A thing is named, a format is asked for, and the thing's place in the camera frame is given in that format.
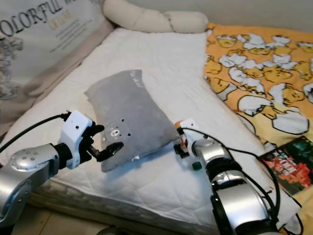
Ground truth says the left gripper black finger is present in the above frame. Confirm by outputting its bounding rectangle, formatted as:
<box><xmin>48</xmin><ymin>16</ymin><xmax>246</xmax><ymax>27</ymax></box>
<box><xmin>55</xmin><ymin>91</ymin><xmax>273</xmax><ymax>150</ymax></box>
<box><xmin>97</xmin><ymin>142</ymin><xmax>124</xmax><ymax>162</ymax></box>
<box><xmin>89</xmin><ymin>124</ymin><xmax>106</xmax><ymax>143</ymax></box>

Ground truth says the grey plush bear pillow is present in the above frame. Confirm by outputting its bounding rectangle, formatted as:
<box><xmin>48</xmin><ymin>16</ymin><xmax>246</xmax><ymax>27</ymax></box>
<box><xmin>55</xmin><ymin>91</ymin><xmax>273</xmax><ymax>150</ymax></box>
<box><xmin>84</xmin><ymin>70</ymin><xmax>180</xmax><ymax>173</ymax></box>

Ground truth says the dark glossy red-print book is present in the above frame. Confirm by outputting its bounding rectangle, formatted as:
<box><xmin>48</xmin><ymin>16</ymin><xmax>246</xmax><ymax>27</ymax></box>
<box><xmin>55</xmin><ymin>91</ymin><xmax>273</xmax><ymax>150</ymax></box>
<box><xmin>258</xmin><ymin>136</ymin><xmax>313</xmax><ymax>196</ymax></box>

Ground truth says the yellow cartoon egg blanket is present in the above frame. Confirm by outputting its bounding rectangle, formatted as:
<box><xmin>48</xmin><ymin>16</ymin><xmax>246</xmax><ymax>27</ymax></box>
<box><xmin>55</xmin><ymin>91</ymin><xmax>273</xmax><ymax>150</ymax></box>
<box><xmin>204</xmin><ymin>22</ymin><xmax>313</xmax><ymax>147</ymax></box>

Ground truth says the dark robot leg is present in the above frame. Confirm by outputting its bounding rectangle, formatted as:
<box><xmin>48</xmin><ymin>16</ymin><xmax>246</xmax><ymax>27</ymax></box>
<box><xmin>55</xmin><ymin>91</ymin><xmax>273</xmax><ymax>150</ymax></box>
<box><xmin>97</xmin><ymin>225</ymin><xmax>123</xmax><ymax>235</ymax></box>

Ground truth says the white quilted mattress pad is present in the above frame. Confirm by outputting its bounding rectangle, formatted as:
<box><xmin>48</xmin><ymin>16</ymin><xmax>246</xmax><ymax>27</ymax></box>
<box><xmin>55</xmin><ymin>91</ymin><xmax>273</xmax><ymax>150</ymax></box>
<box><xmin>1</xmin><ymin>28</ymin><xmax>301</xmax><ymax>231</ymax></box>

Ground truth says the grey printed bed bumper cushion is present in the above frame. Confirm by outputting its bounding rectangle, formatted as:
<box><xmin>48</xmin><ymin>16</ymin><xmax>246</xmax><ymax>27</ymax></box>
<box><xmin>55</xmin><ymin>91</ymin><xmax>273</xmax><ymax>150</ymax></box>
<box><xmin>0</xmin><ymin>0</ymin><xmax>113</xmax><ymax>135</ymax></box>

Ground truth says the beige twisted bolster pillow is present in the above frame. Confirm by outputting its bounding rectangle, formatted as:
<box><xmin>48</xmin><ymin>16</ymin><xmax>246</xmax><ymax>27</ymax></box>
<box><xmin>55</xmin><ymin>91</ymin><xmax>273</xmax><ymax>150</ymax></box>
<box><xmin>104</xmin><ymin>0</ymin><xmax>208</xmax><ymax>34</ymax></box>

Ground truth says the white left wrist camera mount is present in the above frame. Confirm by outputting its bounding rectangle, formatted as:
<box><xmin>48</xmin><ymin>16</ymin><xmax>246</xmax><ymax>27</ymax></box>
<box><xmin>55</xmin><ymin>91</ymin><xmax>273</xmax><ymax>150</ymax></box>
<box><xmin>61</xmin><ymin>110</ymin><xmax>94</xmax><ymax>169</ymax></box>

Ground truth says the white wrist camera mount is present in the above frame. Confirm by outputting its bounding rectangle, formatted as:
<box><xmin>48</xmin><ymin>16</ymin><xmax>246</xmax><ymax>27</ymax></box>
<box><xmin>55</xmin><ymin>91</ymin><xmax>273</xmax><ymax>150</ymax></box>
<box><xmin>179</xmin><ymin>118</ymin><xmax>199</xmax><ymax>145</ymax></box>
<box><xmin>61</xmin><ymin>110</ymin><xmax>94</xmax><ymax>169</ymax></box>

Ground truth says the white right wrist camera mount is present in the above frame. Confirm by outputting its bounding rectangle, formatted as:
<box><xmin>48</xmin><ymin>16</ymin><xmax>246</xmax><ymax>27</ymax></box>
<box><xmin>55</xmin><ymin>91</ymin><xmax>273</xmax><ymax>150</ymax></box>
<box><xmin>179</xmin><ymin>118</ymin><xmax>199</xmax><ymax>145</ymax></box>

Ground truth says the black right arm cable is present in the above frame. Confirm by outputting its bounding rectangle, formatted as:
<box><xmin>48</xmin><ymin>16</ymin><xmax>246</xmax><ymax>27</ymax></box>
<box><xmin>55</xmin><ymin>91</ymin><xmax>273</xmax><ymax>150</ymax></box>
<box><xmin>179</xmin><ymin>128</ymin><xmax>282</xmax><ymax>216</ymax></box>

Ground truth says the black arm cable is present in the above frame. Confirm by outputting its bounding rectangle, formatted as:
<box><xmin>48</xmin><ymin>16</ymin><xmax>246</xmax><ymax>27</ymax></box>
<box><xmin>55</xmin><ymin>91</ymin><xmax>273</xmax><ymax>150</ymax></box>
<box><xmin>179</xmin><ymin>128</ymin><xmax>282</xmax><ymax>216</ymax></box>
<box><xmin>0</xmin><ymin>114</ymin><xmax>70</xmax><ymax>153</ymax></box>

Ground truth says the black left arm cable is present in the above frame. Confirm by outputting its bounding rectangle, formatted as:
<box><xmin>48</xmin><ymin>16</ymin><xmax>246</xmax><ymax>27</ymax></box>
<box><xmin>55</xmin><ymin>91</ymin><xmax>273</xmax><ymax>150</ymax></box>
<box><xmin>0</xmin><ymin>114</ymin><xmax>70</xmax><ymax>153</ymax></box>

